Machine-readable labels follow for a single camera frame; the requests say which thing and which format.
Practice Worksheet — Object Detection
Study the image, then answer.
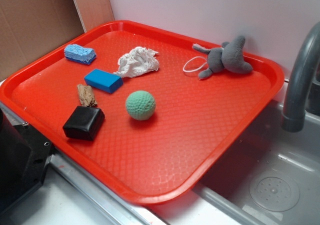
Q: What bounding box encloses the red plastic tray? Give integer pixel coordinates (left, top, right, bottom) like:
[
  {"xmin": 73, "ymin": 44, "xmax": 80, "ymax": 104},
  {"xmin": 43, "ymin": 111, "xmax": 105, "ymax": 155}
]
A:
[{"xmin": 0, "ymin": 21, "xmax": 284, "ymax": 205}]

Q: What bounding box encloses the grey sink faucet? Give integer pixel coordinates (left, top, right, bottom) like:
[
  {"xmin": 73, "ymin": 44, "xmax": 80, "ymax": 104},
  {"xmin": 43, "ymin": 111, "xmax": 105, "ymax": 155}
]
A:
[{"xmin": 281, "ymin": 23, "xmax": 320, "ymax": 133}]

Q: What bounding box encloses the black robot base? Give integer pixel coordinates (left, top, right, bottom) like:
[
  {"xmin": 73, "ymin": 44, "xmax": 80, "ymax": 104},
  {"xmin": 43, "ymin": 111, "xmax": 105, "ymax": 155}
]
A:
[{"xmin": 0, "ymin": 111, "xmax": 53, "ymax": 214}]

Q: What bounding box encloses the brown wood piece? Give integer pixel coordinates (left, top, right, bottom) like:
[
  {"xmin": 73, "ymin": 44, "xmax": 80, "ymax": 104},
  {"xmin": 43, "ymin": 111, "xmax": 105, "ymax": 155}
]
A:
[{"xmin": 77, "ymin": 84, "xmax": 98, "ymax": 107}]

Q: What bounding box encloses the brown cardboard panel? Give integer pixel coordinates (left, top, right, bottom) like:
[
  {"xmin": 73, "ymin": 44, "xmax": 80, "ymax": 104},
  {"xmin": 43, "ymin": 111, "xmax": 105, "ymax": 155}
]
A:
[{"xmin": 0, "ymin": 0, "xmax": 114, "ymax": 80}]

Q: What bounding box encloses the grey plastic sink basin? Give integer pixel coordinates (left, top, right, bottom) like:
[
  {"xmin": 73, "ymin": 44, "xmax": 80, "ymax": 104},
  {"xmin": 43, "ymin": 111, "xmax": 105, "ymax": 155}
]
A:
[{"xmin": 149, "ymin": 98, "xmax": 320, "ymax": 225}]

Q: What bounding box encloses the black rectangular block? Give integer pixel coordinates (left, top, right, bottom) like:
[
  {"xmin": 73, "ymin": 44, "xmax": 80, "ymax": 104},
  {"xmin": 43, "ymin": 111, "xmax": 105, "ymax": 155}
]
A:
[{"xmin": 62, "ymin": 106, "xmax": 105, "ymax": 141}]

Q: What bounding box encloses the crumpled white paper towel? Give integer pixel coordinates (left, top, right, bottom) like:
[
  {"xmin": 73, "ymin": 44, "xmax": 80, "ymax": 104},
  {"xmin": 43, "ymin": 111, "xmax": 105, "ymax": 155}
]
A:
[{"xmin": 113, "ymin": 46, "xmax": 160, "ymax": 78}]

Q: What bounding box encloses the blue cellulose sponge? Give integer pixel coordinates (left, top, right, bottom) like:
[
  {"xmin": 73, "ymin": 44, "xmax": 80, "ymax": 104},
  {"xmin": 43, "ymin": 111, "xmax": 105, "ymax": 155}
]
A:
[{"xmin": 64, "ymin": 44, "xmax": 97, "ymax": 65}]

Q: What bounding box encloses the green textured ball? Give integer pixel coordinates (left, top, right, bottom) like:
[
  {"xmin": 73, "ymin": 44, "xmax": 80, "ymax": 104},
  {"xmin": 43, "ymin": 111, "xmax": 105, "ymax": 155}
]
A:
[{"xmin": 125, "ymin": 90, "xmax": 156, "ymax": 121}]

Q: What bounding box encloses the white rubber band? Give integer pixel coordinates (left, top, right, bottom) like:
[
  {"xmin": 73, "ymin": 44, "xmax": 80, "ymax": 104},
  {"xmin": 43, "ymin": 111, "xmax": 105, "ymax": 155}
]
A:
[{"xmin": 182, "ymin": 56, "xmax": 207, "ymax": 73}]

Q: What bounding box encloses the grey plush toy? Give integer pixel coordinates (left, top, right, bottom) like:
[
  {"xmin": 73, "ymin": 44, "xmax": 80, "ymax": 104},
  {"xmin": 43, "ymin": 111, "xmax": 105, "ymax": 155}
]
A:
[{"xmin": 192, "ymin": 35, "xmax": 253, "ymax": 80}]

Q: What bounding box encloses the blue rectangular block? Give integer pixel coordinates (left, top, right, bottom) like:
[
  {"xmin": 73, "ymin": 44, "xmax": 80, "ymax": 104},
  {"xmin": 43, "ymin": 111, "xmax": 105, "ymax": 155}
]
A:
[{"xmin": 84, "ymin": 69, "xmax": 124, "ymax": 94}]

